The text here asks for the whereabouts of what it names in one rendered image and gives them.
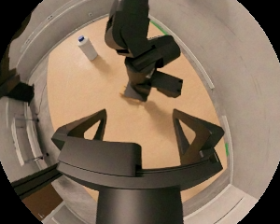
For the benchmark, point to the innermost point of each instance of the beige number cube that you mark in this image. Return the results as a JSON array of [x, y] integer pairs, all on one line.
[[122, 89]]

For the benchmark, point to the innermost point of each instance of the white bottle with blue cap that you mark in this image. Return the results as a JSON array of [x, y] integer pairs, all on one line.
[[87, 48]]

